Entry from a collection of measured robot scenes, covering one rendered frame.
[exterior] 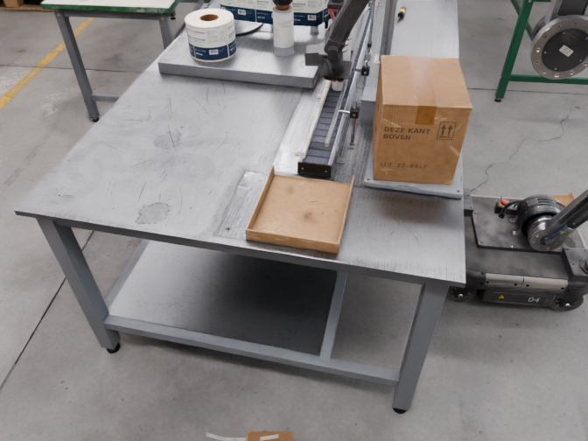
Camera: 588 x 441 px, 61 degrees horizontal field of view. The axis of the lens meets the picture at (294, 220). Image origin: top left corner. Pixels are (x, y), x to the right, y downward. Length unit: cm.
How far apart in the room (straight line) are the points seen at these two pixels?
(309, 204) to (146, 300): 90
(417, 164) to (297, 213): 39
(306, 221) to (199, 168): 44
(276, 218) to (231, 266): 74
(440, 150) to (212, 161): 73
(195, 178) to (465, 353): 132
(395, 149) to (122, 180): 86
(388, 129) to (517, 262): 106
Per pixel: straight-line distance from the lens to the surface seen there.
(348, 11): 158
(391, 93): 146
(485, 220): 241
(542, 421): 219
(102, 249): 269
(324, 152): 161
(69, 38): 343
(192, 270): 216
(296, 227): 141
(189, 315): 201
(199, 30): 216
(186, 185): 160
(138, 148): 181
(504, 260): 229
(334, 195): 152
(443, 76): 158
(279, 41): 219
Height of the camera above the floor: 182
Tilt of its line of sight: 44 degrees down
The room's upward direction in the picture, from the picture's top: 1 degrees counter-clockwise
